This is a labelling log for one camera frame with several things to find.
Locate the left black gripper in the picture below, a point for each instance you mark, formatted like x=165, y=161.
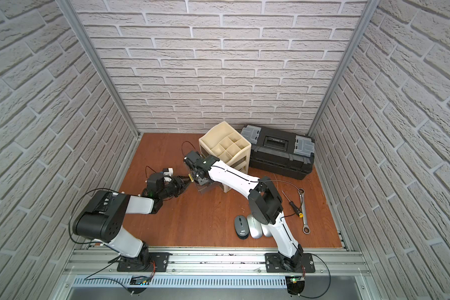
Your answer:
x=179, y=184

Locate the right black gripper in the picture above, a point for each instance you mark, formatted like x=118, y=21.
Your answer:
x=200, y=180

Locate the beige drawer organizer cabinet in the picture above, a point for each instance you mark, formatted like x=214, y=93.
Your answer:
x=224, y=142

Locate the silver computer mouse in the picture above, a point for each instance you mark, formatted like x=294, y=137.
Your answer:
x=255, y=229
x=266, y=231

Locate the clear drawer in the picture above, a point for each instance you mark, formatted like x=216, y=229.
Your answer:
x=208, y=185

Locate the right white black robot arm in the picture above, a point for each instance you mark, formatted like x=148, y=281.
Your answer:
x=263, y=199

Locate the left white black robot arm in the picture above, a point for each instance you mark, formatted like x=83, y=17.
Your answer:
x=102, y=218

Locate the black plastic toolbox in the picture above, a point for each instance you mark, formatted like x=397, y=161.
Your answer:
x=280, y=152

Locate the black yellow screwdriver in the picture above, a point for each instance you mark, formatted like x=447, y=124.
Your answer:
x=295, y=209

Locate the silver combination wrench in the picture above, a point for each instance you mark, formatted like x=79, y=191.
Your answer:
x=305, y=227

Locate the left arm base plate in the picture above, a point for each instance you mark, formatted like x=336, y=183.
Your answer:
x=151, y=261

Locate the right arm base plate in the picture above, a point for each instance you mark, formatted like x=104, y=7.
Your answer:
x=277, y=263

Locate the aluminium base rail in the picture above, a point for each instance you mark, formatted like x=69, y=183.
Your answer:
x=223, y=261

